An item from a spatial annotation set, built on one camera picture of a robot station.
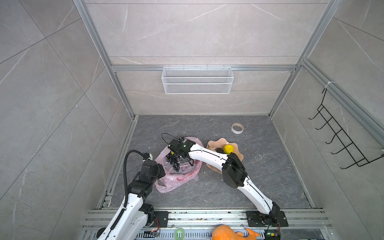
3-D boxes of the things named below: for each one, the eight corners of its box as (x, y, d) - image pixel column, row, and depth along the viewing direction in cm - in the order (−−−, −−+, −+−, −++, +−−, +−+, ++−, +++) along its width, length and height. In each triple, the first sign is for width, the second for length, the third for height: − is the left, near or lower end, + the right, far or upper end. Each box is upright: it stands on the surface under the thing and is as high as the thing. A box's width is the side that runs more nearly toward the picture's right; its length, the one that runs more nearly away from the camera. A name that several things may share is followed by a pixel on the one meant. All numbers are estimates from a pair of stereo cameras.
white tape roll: (232, 134, 111) (232, 132, 109) (230, 124, 117) (230, 122, 116) (244, 134, 111) (245, 132, 109) (241, 124, 117) (242, 122, 116)
